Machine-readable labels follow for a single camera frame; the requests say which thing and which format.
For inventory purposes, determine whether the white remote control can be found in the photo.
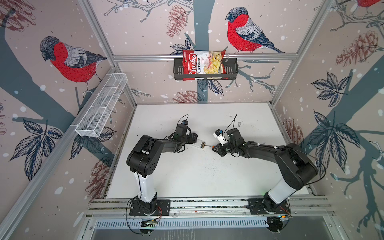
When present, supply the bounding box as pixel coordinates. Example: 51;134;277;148
195;140;206;149

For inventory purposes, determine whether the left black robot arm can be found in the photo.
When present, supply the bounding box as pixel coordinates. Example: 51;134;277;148
127;120;198;212

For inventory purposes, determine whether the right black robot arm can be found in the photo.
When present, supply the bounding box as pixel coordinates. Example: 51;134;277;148
213;129;319;213

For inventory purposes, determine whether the red cassava chips bag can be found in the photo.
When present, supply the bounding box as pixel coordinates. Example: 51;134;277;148
183;50;227;75

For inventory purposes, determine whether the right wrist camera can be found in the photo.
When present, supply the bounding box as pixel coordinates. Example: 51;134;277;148
213;129;227;146

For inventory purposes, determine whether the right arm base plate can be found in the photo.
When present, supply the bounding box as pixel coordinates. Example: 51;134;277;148
246;198;291;215

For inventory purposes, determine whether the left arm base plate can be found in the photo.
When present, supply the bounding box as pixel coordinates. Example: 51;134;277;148
129;198;171;217

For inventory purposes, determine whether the black wall basket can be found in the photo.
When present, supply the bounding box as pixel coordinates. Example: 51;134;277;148
173;58;239;81

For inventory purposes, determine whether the white wire mesh shelf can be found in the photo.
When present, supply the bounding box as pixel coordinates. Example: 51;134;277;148
75;73;128;138

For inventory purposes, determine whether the aluminium frame crossbar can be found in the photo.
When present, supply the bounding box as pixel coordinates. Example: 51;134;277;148
113;53;299;63

